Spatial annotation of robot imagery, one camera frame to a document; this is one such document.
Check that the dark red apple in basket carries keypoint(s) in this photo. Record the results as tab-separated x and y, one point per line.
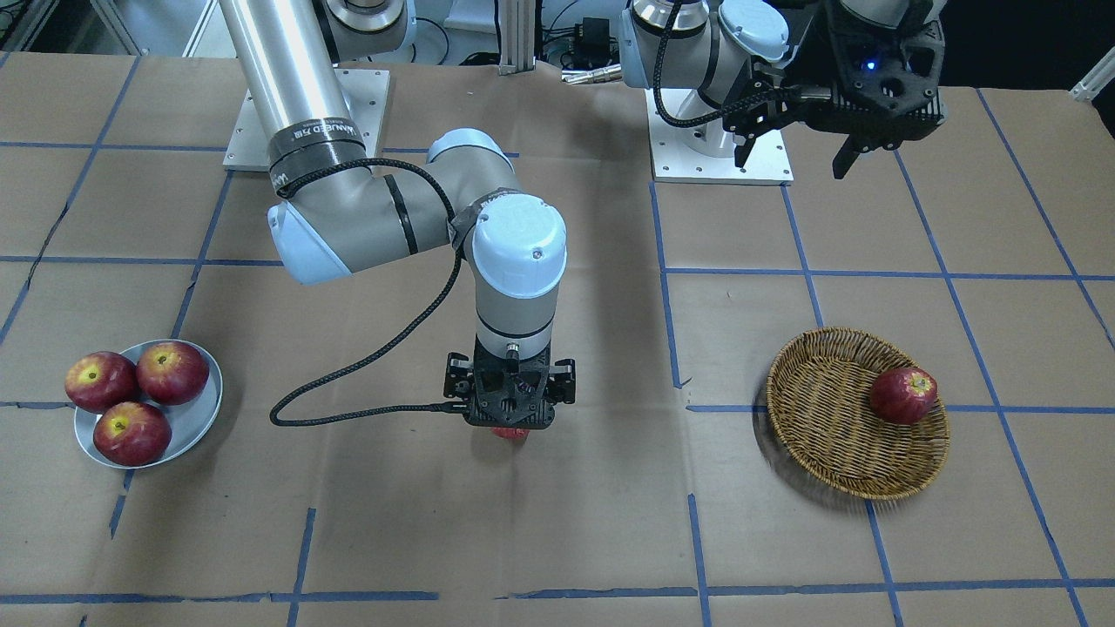
903	395

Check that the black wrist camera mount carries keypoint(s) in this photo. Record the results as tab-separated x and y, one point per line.
882	61
502	398

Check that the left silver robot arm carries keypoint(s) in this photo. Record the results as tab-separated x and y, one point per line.
723	78

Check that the round wicker basket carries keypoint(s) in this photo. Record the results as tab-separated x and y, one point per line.
817	400

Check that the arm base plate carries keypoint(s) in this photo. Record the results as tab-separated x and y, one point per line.
364	90
706	154

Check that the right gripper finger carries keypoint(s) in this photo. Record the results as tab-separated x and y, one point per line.
562	382

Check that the red apple top of plate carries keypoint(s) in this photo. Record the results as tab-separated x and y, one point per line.
172	372

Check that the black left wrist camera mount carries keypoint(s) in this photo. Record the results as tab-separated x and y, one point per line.
882	61

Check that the red apple of plate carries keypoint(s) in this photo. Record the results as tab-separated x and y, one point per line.
172	372
132	434

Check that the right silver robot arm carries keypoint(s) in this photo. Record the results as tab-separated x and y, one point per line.
341	211

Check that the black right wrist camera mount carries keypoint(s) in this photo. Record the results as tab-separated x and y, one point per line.
502	398

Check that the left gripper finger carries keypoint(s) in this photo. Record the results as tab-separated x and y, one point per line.
752	108
845	158

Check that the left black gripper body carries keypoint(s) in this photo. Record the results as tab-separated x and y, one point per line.
828	54

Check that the light blue plate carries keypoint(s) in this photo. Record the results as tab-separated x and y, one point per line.
189	421

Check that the red apple bottom of plate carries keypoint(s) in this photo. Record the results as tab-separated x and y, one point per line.
132	434

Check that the red yellow apple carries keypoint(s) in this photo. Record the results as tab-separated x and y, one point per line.
510	434

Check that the aluminium frame post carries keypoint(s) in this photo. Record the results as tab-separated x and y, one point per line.
516	23

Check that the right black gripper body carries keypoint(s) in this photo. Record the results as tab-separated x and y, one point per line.
456	376

